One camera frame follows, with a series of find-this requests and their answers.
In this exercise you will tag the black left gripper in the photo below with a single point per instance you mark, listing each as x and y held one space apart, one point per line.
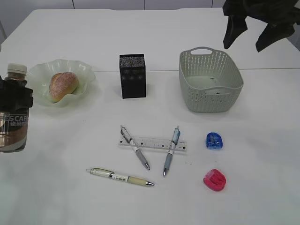
14 95

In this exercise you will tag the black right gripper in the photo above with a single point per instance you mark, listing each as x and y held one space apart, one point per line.
280 15

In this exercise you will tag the brown coffee bottle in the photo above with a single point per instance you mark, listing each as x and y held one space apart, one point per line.
14 125

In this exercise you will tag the sugared bread roll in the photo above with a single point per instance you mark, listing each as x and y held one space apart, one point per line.
62 84

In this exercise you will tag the blue pencil sharpener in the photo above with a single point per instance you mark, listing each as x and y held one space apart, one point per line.
213 141

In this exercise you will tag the pale green wavy plate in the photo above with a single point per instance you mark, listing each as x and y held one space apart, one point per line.
39 78

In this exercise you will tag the grey-green woven plastic basket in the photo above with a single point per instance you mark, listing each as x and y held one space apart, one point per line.
210 81

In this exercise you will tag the grey pen left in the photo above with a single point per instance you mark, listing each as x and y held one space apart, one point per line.
130 140

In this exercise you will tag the black mesh pen holder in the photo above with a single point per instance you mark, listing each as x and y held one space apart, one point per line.
132 75

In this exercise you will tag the blue-grey pen right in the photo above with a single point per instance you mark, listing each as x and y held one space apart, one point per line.
172 146

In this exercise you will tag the cream white pen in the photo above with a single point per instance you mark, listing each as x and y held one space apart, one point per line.
120 177

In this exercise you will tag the pink pencil sharpener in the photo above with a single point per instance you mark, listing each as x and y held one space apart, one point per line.
214 180

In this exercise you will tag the clear plastic ruler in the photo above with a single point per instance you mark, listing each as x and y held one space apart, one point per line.
158 143

